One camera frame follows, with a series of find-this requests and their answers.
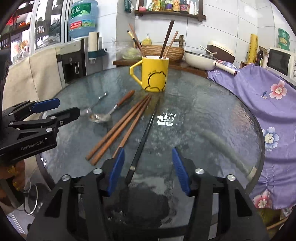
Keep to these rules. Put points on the cream electric pan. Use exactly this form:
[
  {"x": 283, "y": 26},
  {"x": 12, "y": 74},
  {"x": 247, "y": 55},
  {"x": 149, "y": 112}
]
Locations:
[{"x": 206, "y": 62}]

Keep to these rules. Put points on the blue water jug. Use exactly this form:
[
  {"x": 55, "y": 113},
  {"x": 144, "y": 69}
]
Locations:
[{"x": 83, "y": 19}]

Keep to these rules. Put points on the purple floral cloth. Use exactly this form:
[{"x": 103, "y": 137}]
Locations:
[{"x": 272, "y": 101}]

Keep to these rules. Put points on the left hand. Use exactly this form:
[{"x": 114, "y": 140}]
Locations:
[{"x": 16, "y": 172}]

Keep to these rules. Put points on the green hanging packet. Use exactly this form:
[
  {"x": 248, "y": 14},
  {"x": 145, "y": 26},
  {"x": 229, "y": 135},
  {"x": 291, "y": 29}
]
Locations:
[{"x": 128, "y": 6}]

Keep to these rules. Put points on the yellow duck mug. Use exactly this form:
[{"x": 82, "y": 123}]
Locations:
[{"x": 154, "y": 73}]

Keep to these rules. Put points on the green instant noodle cups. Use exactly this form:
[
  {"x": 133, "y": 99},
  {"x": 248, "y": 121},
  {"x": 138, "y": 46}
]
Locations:
[{"x": 283, "y": 39}]

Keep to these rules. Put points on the beige cloth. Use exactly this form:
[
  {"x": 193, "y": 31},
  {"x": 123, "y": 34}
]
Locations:
[{"x": 34, "y": 78}]

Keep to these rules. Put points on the bronze faucet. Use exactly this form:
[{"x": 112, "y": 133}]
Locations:
[{"x": 180, "y": 41}]

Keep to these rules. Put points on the brown wooden chopstick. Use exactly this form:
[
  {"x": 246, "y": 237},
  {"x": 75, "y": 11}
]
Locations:
[
  {"x": 166, "y": 38},
  {"x": 97, "y": 156},
  {"x": 170, "y": 45},
  {"x": 127, "y": 135},
  {"x": 134, "y": 33},
  {"x": 113, "y": 129}
]

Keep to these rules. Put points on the dark glass bottle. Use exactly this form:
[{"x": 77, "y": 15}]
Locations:
[{"x": 260, "y": 57}]

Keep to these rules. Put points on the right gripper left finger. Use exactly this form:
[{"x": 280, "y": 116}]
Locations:
[{"x": 112, "y": 170}]

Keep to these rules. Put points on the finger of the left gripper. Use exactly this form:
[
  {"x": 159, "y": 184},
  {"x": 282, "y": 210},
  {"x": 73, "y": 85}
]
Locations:
[
  {"x": 42, "y": 106},
  {"x": 66, "y": 116}
]

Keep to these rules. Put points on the yellow wrap roll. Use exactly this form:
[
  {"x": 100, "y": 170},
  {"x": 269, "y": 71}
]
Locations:
[{"x": 252, "y": 52}]

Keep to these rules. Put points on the yellow oil bottle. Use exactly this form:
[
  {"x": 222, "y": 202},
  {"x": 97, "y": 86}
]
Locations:
[{"x": 176, "y": 5}]

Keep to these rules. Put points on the water dispenser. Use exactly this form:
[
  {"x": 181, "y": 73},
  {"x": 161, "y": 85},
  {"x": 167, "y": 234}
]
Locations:
[{"x": 78, "y": 62}]

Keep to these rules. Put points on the wooden wall shelf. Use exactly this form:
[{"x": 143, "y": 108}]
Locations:
[{"x": 166, "y": 8}]

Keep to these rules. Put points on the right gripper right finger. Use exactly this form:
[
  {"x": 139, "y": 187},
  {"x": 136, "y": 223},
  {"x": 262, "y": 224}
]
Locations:
[{"x": 184, "y": 168}]

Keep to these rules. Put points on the white microwave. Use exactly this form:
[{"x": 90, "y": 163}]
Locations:
[{"x": 282, "y": 63}]

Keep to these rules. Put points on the all metal spoon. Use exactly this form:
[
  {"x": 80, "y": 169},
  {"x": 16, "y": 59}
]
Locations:
[{"x": 88, "y": 111}]

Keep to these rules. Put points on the plastic bag with vegetable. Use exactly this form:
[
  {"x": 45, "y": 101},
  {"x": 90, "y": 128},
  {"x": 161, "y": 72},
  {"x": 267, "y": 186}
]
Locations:
[{"x": 124, "y": 50}]

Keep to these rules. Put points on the yellow soap dispenser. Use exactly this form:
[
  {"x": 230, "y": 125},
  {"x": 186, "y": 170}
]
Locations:
[{"x": 147, "y": 40}]

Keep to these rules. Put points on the dark soy sauce bottle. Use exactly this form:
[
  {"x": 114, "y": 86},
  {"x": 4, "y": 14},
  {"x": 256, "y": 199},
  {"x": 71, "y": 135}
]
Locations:
[{"x": 184, "y": 6}]

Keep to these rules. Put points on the brown rice cooker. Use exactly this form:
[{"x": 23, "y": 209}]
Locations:
[{"x": 222, "y": 51}]

